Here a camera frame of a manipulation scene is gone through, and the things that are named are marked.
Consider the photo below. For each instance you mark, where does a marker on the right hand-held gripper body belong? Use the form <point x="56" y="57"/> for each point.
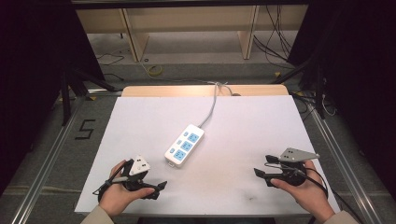
<point x="295" y="154"/>

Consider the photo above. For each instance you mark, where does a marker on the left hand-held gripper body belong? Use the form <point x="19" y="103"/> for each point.
<point x="137" y="169"/>

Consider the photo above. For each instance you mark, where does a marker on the person's left hand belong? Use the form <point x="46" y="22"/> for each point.
<point x="116" y="196"/>

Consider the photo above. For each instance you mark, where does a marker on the person's right hand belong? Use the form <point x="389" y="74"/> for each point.
<point x="311" y="193"/>

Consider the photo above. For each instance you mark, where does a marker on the white power strip blue sockets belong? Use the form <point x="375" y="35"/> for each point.
<point x="185" y="145"/>

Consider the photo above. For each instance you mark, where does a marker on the black metal stand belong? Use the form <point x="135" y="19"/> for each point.
<point x="317" y="84"/>
<point x="70" y="90"/>

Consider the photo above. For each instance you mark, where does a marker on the black curtain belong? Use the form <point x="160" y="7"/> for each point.
<point x="37" y="77"/>
<point x="361" y="77"/>

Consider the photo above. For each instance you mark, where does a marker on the light wooden shelf unit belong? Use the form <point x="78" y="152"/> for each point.
<point x="193" y="18"/>

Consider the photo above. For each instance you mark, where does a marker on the aluminium floor rail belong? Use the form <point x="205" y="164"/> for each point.
<point x="49" y="158"/>
<point x="342" y="161"/>

